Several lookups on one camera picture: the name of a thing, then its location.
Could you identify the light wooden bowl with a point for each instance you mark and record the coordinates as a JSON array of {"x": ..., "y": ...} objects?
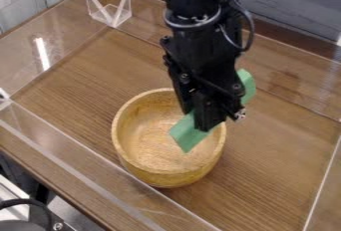
[{"x": 147, "y": 151}]

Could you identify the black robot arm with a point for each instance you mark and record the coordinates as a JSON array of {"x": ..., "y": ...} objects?
[{"x": 199, "y": 10}]

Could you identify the clear acrylic corner bracket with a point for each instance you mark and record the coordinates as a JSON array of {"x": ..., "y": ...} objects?
[{"x": 110, "y": 14}]

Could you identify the green rectangular block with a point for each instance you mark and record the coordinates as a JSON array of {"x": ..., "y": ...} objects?
[{"x": 185, "y": 134}]

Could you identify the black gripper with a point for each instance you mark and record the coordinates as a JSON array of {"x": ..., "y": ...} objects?
[{"x": 202, "y": 50}]

